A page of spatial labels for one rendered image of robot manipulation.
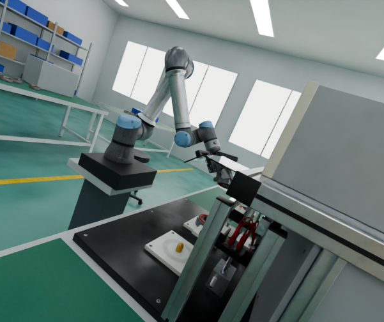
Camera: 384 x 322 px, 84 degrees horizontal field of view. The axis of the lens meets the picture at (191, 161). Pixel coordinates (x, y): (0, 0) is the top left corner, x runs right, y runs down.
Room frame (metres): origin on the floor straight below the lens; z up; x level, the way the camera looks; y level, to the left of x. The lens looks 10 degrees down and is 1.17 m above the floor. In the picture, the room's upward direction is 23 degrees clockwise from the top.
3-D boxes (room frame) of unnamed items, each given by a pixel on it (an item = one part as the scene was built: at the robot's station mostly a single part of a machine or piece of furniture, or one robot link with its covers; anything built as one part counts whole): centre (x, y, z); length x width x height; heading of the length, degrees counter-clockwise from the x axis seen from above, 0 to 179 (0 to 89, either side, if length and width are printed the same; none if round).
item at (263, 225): (0.64, -0.28, 1.04); 0.62 x 0.02 x 0.03; 157
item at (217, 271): (0.54, -0.20, 0.80); 0.08 x 0.05 x 0.06; 157
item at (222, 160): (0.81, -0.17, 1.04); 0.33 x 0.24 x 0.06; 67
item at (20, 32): (5.11, 4.80, 1.40); 0.42 x 0.42 x 0.23; 67
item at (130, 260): (0.70, -0.13, 0.76); 0.64 x 0.47 x 0.02; 157
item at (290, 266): (0.61, -0.35, 0.92); 0.66 x 0.01 x 0.30; 157
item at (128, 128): (1.10, 0.37, 0.99); 0.13 x 0.12 x 0.14; 169
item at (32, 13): (5.22, 4.75, 1.89); 0.42 x 0.42 x 0.22; 67
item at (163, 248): (0.60, -0.07, 0.78); 0.15 x 0.15 x 0.01; 67
